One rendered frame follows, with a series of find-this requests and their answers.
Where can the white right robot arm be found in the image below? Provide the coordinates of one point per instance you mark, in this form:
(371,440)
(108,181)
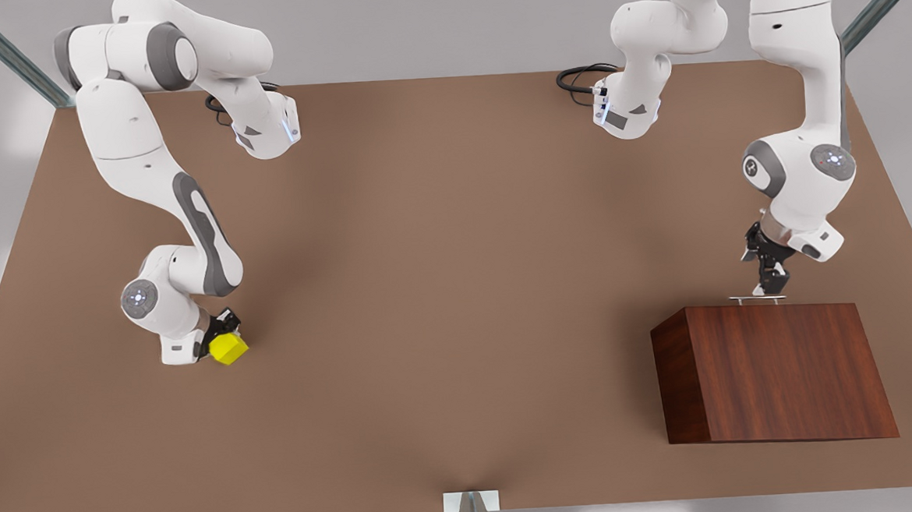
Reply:
(143,163)

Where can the yellow square block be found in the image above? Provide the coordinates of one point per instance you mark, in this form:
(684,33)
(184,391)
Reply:
(229,348)

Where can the dark wooden drawer cabinet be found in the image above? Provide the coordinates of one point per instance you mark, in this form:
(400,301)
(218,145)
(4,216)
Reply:
(782,371)

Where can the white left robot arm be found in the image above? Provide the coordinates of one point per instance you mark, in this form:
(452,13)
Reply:
(799,168)

